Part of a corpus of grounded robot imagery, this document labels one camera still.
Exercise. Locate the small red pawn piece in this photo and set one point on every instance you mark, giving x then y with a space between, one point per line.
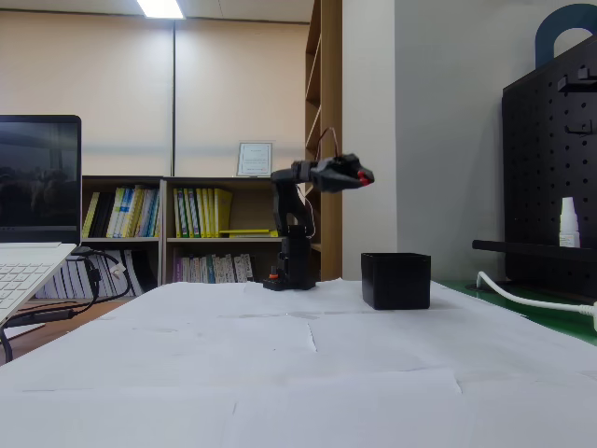
362 177

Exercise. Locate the black square box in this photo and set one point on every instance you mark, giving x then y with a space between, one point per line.
396 282

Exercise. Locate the blue arch shaped object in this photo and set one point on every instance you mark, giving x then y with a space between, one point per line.
543 37

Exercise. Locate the framed certificate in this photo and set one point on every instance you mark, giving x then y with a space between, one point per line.
254 158

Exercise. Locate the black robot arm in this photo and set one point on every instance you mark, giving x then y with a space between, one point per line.
284 205

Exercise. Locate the large yellow binder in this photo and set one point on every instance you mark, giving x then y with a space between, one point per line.
224 210

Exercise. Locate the black pegboard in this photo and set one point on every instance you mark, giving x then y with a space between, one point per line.
541 177

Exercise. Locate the black pegboard hook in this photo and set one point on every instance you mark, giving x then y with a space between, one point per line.
576 79
578 130

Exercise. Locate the white plastic bottle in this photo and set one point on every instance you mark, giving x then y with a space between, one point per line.
569 228

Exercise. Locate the black orange base clamp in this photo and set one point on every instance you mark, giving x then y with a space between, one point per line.
273 283

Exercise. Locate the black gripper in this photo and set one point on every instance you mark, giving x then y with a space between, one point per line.
344 178

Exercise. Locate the tall wooden bookshelf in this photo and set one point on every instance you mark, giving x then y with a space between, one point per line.
331 93

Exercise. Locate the ceiling light panel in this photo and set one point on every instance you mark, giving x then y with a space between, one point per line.
161 8

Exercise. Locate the flat lying yellow book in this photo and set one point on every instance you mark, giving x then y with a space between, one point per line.
245 232

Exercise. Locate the white laptop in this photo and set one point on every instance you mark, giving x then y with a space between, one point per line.
39 177

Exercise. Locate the white power strip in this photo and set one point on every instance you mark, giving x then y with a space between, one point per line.
590 317

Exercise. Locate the white paper sheet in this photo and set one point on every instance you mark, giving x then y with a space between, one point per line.
420 340
116 420
186 301
350 410
527 410
186 354

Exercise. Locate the low wooden bookshelf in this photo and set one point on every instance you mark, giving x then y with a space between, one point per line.
121 242
252 205

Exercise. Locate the black pegboard shelf bar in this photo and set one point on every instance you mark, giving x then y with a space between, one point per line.
513 247

